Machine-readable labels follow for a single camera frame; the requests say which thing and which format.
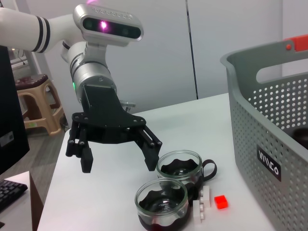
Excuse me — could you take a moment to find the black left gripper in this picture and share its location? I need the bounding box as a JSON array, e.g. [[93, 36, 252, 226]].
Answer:
[[65, 84, 163, 174]]

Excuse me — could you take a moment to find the glass teacup black sleeve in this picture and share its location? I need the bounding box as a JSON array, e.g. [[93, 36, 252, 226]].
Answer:
[[134, 178, 193, 231], [155, 149, 218, 191]]

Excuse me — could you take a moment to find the grey perforated storage bin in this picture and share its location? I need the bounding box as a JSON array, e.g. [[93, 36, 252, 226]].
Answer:
[[220, 33, 308, 231]]

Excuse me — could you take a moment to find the beige plastic stool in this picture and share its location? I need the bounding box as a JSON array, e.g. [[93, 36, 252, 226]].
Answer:
[[16, 79, 67, 137]]

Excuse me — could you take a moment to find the white toy brick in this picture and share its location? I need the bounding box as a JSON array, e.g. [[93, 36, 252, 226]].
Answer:
[[192, 199, 205, 224], [198, 185, 212, 209]]

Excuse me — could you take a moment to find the brown plastic stool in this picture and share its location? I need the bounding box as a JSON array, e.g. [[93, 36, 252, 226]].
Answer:
[[14, 74, 50, 91]]

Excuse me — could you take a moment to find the small red cube brick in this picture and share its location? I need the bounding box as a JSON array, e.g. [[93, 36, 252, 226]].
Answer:
[[214, 194, 229, 210]]

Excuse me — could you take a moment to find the black keyboard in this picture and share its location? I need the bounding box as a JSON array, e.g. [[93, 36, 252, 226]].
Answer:
[[0, 179, 29, 218]]

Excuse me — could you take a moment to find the black computer monitor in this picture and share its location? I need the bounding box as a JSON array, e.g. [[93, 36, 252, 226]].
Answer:
[[0, 44, 31, 176]]

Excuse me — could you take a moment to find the orange bin handle clip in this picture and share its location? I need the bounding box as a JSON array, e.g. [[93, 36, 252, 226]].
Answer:
[[282, 33, 308, 52]]

